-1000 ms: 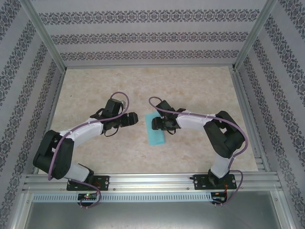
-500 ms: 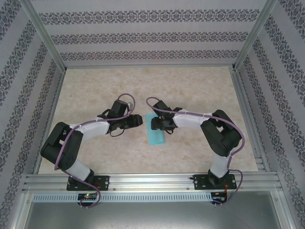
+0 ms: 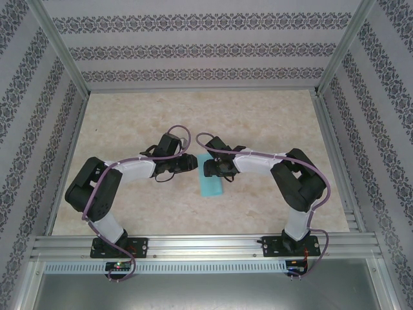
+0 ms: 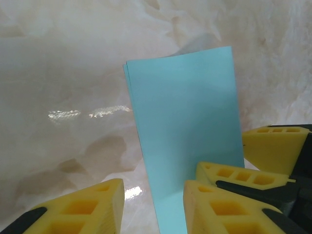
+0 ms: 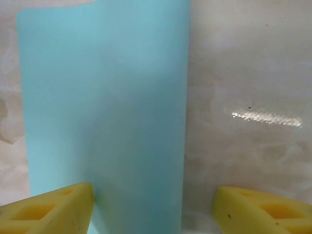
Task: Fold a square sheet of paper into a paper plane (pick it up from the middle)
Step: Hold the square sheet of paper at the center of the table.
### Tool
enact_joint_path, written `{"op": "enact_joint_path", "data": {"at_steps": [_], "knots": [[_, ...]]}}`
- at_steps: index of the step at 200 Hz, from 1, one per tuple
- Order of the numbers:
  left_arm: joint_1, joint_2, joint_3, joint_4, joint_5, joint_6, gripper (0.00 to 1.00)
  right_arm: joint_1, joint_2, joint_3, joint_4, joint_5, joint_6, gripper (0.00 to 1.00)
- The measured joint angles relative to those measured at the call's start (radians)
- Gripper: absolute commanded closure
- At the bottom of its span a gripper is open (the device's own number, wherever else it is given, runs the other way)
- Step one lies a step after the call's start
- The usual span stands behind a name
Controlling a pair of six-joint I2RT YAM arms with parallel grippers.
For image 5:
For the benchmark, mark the teal cloth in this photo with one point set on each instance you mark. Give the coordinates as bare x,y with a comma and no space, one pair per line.
104,97

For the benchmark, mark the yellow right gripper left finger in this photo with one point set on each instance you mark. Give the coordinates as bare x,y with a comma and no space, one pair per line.
61,214

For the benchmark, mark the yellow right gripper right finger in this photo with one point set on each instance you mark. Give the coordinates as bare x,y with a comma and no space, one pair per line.
243,214

